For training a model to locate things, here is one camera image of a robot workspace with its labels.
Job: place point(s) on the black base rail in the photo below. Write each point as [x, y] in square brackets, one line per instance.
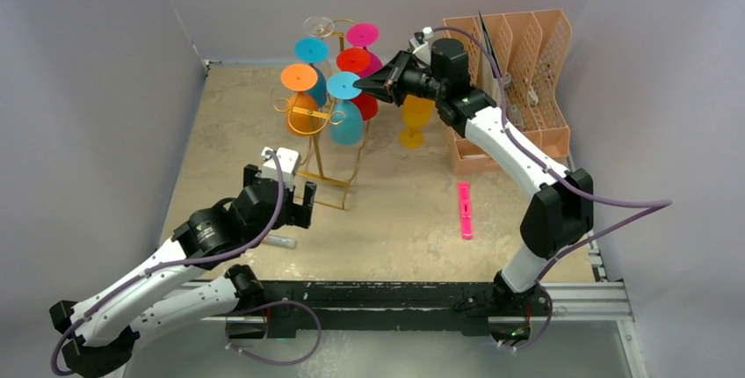
[473, 309]

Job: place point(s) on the clear wine glass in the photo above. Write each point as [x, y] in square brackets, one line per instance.
[319, 26]

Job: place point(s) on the peach plastic file organizer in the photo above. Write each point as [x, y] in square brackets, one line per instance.
[531, 48]

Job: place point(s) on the orange wine glass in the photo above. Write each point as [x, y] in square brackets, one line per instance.
[299, 78]

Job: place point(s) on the magenta wine glass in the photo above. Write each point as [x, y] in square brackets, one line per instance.
[363, 35]

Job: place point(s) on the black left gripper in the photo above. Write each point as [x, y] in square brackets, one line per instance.
[299, 214]

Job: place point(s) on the orange grey marker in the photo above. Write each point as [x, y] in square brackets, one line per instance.
[281, 241]

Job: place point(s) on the teal rear wine glass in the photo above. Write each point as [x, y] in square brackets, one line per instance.
[314, 51]

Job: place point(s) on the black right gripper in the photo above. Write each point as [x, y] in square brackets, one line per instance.
[397, 81]

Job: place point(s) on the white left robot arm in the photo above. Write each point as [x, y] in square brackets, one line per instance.
[100, 334]

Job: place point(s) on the yellow wine glass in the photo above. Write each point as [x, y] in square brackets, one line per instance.
[416, 113]

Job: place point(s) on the white folder in organizer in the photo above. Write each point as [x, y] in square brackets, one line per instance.
[489, 45]

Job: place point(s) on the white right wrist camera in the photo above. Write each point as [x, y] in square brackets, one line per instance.
[419, 45]

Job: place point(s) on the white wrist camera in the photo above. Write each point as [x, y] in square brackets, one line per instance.
[281, 163]
[419, 45]

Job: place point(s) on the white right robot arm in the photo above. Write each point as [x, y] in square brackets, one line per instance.
[557, 215]

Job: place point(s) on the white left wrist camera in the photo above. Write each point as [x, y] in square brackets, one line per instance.
[281, 163]

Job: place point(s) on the red wine glass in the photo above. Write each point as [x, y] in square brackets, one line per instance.
[362, 62]

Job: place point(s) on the pink highlighter marker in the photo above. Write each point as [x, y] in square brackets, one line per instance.
[465, 211]

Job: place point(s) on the light blue wine glass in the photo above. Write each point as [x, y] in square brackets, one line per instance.
[346, 123]

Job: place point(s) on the gold wire glass rack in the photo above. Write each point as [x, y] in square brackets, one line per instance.
[313, 168]

